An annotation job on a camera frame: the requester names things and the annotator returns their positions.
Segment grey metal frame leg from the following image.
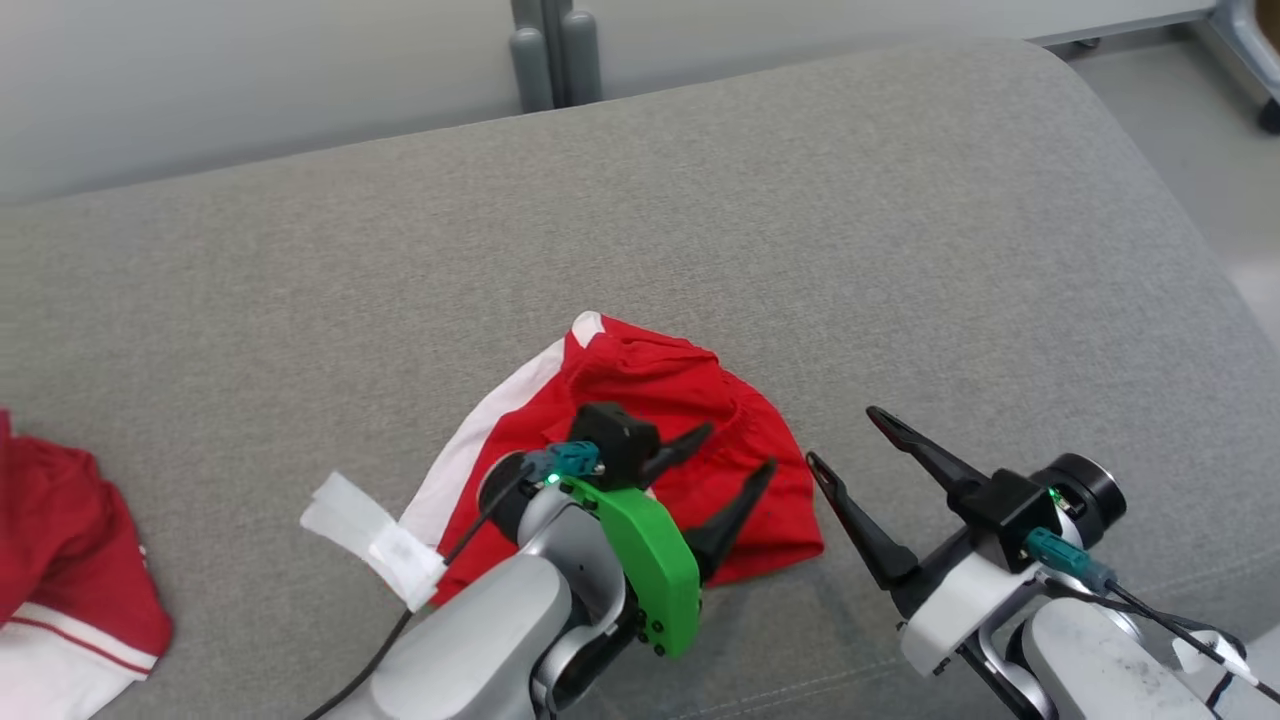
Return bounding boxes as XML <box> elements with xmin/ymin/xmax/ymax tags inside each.
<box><xmin>1190</xmin><ymin>0</ymin><xmax>1280</xmax><ymax>107</ymax></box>

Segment grey partition post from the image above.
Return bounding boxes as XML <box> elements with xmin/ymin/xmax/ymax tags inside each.
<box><xmin>546</xmin><ymin>0</ymin><xmax>603</xmax><ymax>107</ymax></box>
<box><xmin>510</xmin><ymin>0</ymin><xmax>557</xmax><ymax>114</ymax></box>

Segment red jersey with white trim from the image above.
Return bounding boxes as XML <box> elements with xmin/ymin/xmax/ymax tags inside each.
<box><xmin>0</xmin><ymin>408</ymin><xmax>174</xmax><ymax>720</ymax></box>

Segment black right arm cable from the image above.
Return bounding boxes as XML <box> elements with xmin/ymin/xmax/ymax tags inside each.
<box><xmin>1100</xmin><ymin>583</ymin><xmax>1280</xmax><ymax>703</ymax></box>

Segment teal right camera connector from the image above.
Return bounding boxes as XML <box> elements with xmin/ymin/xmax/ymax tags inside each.
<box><xmin>1025</xmin><ymin>528</ymin><xmax>1116</xmax><ymax>593</ymax></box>

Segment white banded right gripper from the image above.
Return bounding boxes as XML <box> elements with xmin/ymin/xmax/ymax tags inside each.
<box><xmin>806</xmin><ymin>406</ymin><xmax>1052</xmax><ymax>678</ymax></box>

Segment small white cable label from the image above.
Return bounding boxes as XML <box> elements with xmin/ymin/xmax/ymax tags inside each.
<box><xmin>1172</xmin><ymin>630</ymin><xmax>1251</xmax><ymax>686</ymax></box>

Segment red shorts with white stripe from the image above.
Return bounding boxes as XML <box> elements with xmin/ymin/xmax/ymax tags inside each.
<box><xmin>398</xmin><ymin>310</ymin><xmax>826</xmax><ymax>608</ymax></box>

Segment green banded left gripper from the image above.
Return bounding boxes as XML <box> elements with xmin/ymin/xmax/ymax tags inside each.
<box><xmin>558</xmin><ymin>423</ymin><xmax>778</xmax><ymax>663</ymax></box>

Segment white tape cable label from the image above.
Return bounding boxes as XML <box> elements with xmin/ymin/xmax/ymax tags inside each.
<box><xmin>300</xmin><ymin>472</ymin><xmax>448</xmax><ymax>613</ymax></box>

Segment grey fabric sofa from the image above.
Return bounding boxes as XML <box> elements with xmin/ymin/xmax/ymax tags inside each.
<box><xmin>0</xmin><ymin>38</ymin><xmax>1280</xmax><ymax>720</ymax></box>

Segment teal camera connector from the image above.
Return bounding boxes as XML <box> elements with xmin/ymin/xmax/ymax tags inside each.
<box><xmin>1025</xmin><ymin>528</ymin><xmax>1116</xmax><ymax>593</ymax></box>
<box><xmin>522</xmin><ymin>442</ymin><xmax>601</xmax><ymax>482</ymax></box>

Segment teal left camera connector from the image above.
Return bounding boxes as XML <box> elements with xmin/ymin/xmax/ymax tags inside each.
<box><xmin>522</xmin><ymin>442</ymin><xmax>601</xmax><ymax>482</ymax></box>

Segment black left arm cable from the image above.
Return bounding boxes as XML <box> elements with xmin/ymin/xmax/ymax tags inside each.
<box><xmin>303</xmin><ymin>465</ymin><xmax>536</xmax><ymax>720</ymax></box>

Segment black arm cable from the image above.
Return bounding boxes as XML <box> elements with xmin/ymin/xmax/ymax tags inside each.
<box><xmin>1100</xmin><ymin>583</ymin><xmax>1280</xmax><ymax>703</ymax></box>
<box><xmin>303</xmin><ymin>465</ymin><xmax>536</xmax><ymax>720</ymax></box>

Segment grey partition base rail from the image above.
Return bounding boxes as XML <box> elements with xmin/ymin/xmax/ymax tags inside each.
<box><xmin>1020</xmin><ymin>6</ymin><xmax>1218</xmax><ymax>49</ymax></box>

